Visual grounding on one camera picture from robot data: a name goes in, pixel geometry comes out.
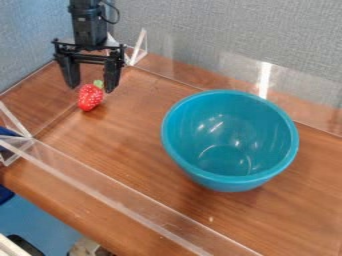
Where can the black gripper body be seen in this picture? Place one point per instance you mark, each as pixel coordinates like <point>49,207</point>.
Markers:
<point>90,45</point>

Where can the blue plastic bowl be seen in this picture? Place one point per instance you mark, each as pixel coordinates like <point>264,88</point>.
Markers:
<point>230,139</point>

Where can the clear acrylic back barrier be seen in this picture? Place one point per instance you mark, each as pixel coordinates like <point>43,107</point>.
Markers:
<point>311,98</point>

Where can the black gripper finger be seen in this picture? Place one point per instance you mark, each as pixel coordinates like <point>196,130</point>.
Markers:
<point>113,70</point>
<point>70,69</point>

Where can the clear acrylic front barrier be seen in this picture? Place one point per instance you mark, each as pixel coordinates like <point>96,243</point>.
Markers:
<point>126,221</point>

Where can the black object bottom left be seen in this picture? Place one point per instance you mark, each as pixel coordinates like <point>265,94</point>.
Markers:
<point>25,245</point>

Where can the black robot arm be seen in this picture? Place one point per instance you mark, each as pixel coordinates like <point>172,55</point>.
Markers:
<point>85,3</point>

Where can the clear acrylic corner bracket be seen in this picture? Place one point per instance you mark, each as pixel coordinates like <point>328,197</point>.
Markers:
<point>136,53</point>

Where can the red toy strawberry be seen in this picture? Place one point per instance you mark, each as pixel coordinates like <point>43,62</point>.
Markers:
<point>91,95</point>

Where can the clear acrylic left bracket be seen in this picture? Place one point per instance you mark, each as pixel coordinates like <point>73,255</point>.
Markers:
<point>15,137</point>

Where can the clear acrylic barrier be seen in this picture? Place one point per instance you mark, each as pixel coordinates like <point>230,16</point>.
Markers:
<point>126,221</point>
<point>311,98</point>

